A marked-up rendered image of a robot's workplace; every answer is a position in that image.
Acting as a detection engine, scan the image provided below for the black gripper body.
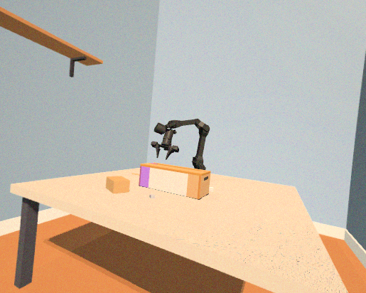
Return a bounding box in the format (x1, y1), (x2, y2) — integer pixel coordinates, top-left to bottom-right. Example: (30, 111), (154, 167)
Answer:
(151, 136), (179, 152)

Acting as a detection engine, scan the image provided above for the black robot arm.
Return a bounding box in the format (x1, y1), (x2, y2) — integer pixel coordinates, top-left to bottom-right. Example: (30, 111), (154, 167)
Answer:
(154, 119), (210, 170)

